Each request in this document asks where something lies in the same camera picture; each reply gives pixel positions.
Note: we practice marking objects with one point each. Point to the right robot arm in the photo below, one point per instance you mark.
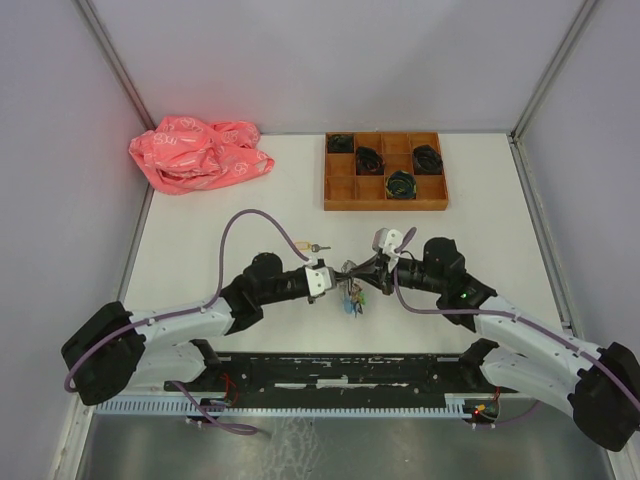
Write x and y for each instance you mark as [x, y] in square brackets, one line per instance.
[597, 387]

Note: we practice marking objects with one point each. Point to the black rolled band top-left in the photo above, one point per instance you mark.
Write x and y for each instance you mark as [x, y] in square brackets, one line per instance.
[340, 143]

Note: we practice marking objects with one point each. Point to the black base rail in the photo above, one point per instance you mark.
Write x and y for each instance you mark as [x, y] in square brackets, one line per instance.
[246, 373]

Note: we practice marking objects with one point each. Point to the pink plastic bag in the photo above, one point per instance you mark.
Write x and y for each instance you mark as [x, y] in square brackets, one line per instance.
[184, 154]

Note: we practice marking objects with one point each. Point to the black rolled band centre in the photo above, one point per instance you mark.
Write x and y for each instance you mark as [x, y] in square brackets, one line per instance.
[369, 162]

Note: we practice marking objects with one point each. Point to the yellow tag key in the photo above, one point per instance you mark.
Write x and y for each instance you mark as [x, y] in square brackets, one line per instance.
[311, 247]

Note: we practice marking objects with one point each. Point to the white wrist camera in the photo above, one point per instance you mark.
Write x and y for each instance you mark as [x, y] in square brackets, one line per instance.
[315, 263]
[387, 242]

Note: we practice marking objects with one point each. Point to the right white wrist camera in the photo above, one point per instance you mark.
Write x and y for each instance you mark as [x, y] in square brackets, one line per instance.
[387, 242]

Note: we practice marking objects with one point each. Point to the metal key organiser disc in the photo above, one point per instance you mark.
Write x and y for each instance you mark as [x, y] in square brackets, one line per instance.
[352, 292]

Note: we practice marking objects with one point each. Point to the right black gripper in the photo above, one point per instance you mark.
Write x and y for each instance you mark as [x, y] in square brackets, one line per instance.
[381, 275]

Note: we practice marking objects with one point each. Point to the black rolled band right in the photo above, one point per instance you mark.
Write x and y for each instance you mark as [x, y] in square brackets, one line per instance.
[426, 161]

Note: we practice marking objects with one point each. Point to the blue yellow rolled band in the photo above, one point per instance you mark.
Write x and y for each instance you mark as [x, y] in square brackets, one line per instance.
[401, 185]

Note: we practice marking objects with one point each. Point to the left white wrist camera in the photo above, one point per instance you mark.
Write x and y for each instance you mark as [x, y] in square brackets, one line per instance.
[315, 263]

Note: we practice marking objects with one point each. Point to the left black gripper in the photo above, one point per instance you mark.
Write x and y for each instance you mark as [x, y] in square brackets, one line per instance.
[339, 276]

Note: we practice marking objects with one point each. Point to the wooden compartment tray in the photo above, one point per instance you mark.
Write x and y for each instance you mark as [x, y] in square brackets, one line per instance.
[344, 190]

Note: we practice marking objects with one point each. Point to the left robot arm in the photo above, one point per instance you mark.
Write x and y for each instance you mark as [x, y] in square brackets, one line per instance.
[117, 349]

